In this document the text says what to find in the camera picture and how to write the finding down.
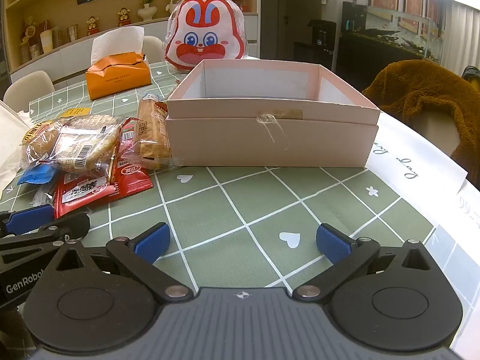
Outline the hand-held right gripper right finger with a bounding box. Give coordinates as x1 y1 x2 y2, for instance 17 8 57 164
292 223 440 303

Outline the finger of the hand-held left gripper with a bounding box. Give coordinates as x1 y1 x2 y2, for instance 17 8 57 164
0 204 56 238
0 212 91 269

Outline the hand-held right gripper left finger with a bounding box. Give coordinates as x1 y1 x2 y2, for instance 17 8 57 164
47 222 196 304

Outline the red snack packet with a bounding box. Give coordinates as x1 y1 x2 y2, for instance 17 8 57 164
53 172 124 219
107 118 154 200

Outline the blue snack packet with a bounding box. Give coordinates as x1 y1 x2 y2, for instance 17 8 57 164
17 163 59 186

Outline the round cake clear packet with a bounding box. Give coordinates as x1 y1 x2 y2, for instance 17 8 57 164
49 114 122 173

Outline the long biscuit packet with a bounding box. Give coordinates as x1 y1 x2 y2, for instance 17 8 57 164
137 94 181 171

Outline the pink cardboard box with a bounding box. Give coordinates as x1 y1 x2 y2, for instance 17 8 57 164
165 59 381 169

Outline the white paper bag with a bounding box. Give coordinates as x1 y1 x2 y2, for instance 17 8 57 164
0 101 34 203

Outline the white script paper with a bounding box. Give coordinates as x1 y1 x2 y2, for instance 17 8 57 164
455 180 480 229
365 110 469 196

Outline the white chair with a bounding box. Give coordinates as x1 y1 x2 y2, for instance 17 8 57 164
142 35 164 64
3 70 56 109

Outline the orange tissue box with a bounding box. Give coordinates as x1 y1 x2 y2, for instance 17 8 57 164
85 54 152 101

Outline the rabbit face plastic bag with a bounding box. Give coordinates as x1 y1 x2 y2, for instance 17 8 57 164
162 0 248 71

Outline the black water dispenser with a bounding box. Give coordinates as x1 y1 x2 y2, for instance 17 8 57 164
292 19 338 71

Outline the glass fish tank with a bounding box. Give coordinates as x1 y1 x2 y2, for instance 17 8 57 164
340 0 451 61

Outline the white vase with plant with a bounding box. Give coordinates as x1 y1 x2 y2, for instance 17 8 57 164
137 0 156 22

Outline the grey curtain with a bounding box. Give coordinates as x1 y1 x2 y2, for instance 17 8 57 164
446 0 480 79

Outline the wooden wall shelf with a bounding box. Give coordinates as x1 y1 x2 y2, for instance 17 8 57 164
0 0 261 74

